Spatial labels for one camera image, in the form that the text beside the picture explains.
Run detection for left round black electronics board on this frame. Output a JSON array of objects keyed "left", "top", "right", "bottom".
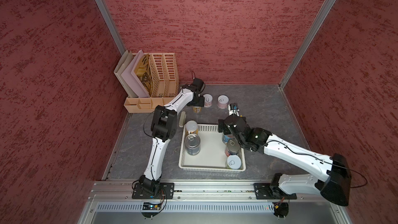
[{"left": 141, "top": 202, "right": 164, "bottom": 219}]

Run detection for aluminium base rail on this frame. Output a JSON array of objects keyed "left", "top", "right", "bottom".
[{"left": 78, "top": 180, "right": 352, "bottom": 224}]

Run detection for left aluminium corner post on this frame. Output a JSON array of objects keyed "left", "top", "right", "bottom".
[{"left": 95, "top": 0, "right": 126, "bottom": 55}]

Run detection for pink can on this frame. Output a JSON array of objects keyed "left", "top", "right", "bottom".
[
  {"left": 217, "top": 95, "right": 229, "bottom": 109},
  {"left": 203, "top": 94, "right": 213, "bottom": 108}
]

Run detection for right round black electronics board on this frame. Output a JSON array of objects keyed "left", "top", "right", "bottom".
[{"left": 274, "top": 203, "right": 289, "bottom": 218}]

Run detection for beige file folder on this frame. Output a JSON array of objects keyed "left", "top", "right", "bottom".
[{"left": 113, "top": 49, "right": 138, "bottom": 99}]

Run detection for white perforated plastic basket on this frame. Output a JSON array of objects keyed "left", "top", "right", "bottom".
[{"left": 178, "top": 124, "right": 246, "bottom": 173}]

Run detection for dark blue silver-top can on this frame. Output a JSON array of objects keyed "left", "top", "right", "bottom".
[{"left": 184, "top": 134, "right": 201, "bottom": 156}]

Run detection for peach plastic desk organizer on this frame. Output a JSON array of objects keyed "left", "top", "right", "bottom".
[{"left": 124, "top": 53, "right": 179, "bottom": 114}]

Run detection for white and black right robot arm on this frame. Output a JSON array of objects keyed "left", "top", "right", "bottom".
[{"left": 218, "top": 114, "right": 352, "bottom": 206}]

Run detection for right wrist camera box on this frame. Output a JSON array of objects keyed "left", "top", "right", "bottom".
[{"left": 228, "top": 103, "right": 240, "bottom": 116}]

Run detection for right aluminium corner post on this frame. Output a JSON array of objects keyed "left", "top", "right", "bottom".
[{"left": 279, "top": 0, "right": 336, "bottom": 90}]

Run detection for small yellow white-lid can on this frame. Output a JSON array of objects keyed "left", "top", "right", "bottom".
[{"left": 192, "top": 106, "right": 202, "bottom": 113}]

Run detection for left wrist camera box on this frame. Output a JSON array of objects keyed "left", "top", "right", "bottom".
[{"left": 191, "top": 78, "right": 205, "bottom": 94}]

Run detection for pink file folder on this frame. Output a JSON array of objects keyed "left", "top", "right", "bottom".
[{"left": 118, "top": 50, "right": 149, "bottom": 98}]

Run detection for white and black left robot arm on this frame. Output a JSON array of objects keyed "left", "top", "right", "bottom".
[{"left": 137, "top": 78, "right": 205, "bottom": 197}]

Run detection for yellow black patterned magazine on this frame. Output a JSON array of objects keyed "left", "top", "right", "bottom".
[{"left": 134, "top": 54, "right": 154, "bottom": 97}]

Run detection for green label white-top can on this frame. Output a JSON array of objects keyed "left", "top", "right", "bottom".
[{"left": 226, "top": 155, "right": 242, "bottom": 170}]

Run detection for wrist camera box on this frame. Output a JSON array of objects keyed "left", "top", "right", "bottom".
[
  {"left": 191, "top": 78, "right": 205, "bottom": 94},
  {"left": 228, "top": 103, "right": 240, "bottom": 116}
]

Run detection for yellow can with white lid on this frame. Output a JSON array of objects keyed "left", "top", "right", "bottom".
[{"left": 185, "top": 120, "right": 199, "bottom": 135}]

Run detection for aluminium corner post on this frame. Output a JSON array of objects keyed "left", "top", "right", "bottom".
[
  {"left": 279, "top": 0, "right": 336, "bottom": 90},
  {"left": 95, "top": 0, "right": 126, "bottom": 55}
]

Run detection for light blue corn can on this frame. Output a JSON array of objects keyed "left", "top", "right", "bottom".
[{"left": 222, "top": 134, "right": 234, "bottom": 145}]

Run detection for dark navy red can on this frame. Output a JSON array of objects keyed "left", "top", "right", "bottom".
[{"left": 225, "top": 139, "right": 241, "bottom": 157}]

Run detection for round black electronics board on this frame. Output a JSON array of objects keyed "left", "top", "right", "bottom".
[
  {"left": 141, "top": 202, "right": 164, "bottom": 219},
  {"left": 274, "top": 203, "right": 289, "bottom": 218}
]

